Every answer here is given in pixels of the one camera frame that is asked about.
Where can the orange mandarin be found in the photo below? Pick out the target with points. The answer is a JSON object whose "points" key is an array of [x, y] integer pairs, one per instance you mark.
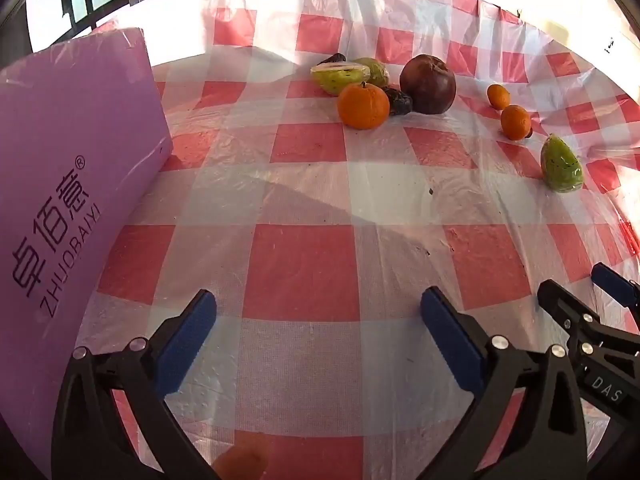
{"points": [[363, 106]]}

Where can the purple cardboard box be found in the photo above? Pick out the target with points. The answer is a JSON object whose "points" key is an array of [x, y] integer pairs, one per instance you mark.
{"points": [[75, 135]]}

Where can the red white checked plastic tablecloth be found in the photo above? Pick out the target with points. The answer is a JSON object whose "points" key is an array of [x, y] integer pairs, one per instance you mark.
{"points": [[300, 270]]}

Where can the person's left hand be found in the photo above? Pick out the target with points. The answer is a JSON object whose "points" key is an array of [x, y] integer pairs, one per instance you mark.
{"points": [[245, 457]]}

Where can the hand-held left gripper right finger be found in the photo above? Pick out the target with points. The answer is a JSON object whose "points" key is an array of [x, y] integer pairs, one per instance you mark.
{"points": [[452, 345]]}

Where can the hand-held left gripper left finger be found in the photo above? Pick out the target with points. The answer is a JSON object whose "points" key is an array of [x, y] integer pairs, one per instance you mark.
{"points": [[185, 345]]}

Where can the dark brown date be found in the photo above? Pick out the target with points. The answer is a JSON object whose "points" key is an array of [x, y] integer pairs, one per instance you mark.
{"points": [[400, 102], [337, 58], [528, 134]]}

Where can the dark red apple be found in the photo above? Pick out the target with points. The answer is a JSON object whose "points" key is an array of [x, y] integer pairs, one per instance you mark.
{"points": [[428, 84]]}

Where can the small orange kumquat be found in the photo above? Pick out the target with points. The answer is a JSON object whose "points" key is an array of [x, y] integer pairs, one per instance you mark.
{"points": [[515, 121], [498, 96]]}

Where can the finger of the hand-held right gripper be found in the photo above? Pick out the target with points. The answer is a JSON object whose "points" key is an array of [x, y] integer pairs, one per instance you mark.
{"points": [[612, 280], [560, 302]]}

